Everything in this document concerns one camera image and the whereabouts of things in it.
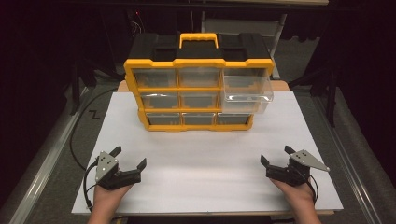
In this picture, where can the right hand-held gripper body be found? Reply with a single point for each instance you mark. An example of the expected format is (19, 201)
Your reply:
(295, 172)

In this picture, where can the person's right hand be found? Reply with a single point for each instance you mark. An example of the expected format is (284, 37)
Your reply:
(295, 194)

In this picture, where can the person's left hand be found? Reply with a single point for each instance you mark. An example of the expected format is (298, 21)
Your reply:
(107, 196)

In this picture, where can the black metal stand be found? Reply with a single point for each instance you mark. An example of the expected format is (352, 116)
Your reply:
(77, 84)
(331, 90)

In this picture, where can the clear plastic pulled-out drawer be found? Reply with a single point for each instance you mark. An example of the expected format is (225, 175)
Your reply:
(247, 88)

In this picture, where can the yellow black drawer organizer cabinet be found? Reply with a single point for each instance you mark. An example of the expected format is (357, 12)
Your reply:
(199, 51)

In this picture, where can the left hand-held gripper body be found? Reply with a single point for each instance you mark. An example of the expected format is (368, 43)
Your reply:
(107, 166)

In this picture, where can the set of clear closed drawers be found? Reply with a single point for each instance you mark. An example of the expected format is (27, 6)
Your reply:
(160, 101)

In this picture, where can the aluminium floor rail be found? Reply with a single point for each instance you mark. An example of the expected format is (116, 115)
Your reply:
(351, 174)
(40, 174)

